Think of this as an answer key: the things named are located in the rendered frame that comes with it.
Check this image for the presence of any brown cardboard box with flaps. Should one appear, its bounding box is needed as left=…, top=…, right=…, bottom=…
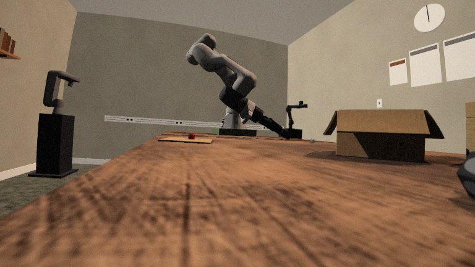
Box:
left=323, top=109, right=445, bottom=163

